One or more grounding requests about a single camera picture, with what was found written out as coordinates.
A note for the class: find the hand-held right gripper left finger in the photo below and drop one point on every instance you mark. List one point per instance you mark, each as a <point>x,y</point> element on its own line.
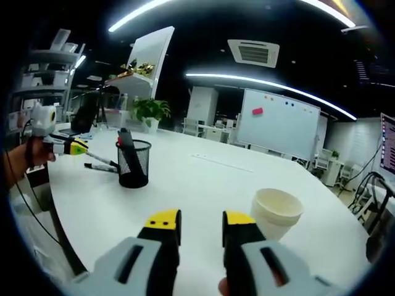
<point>160,246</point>

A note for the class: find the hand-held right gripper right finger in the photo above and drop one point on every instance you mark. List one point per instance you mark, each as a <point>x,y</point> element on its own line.
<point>240,246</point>

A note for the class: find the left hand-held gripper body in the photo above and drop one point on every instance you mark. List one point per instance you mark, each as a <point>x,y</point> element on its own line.
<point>43,120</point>

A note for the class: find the black whiteboard marker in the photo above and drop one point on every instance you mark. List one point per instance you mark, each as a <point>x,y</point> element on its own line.
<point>102,158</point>
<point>102,168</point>

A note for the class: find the black mesh pen holder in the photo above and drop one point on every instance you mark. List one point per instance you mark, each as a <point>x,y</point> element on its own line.
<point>135,182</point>

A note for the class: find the white rolling whiteboard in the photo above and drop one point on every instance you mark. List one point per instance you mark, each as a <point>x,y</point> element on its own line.
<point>277,126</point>

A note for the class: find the pink whiteboard eraser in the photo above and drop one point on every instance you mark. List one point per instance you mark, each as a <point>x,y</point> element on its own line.
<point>258,111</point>

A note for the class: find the person's left hand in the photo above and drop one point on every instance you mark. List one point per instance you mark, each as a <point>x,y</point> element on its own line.
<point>41,155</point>

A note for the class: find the person's right hand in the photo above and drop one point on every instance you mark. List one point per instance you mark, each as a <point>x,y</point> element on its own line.
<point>224,286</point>

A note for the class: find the black laptop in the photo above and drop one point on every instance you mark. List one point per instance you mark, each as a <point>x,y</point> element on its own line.
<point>84,117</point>

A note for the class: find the black tripod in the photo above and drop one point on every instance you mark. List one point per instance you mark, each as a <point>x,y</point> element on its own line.
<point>101,105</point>

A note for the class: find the grey metal shelving rack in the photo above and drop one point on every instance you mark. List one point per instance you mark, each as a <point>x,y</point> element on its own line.
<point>46,55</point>

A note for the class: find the large potted green plant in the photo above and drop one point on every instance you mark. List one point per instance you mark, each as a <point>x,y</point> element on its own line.
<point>151,109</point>

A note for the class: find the person's white shirt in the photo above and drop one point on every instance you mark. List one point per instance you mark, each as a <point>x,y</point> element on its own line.
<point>40,246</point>

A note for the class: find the gold ornaments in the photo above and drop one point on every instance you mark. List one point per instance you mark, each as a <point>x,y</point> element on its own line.
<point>145,68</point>

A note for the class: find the group of white office chairs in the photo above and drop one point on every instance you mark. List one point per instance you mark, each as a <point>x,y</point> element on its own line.
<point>213,131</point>

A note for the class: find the white display stand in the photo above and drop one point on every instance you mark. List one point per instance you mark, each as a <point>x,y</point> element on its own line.
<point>154,49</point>

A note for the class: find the small potted plant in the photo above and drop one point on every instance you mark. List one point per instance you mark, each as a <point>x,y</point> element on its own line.
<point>335,154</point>

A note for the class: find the long ceiling light strip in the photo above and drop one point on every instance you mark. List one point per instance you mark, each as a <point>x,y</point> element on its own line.
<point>247,78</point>
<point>139,14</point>

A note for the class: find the laptop with lit screen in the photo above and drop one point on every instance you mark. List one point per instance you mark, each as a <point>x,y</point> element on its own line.
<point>389,145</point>

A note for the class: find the ceiling air conditioner vent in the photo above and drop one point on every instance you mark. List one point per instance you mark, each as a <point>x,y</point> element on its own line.
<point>253,53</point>

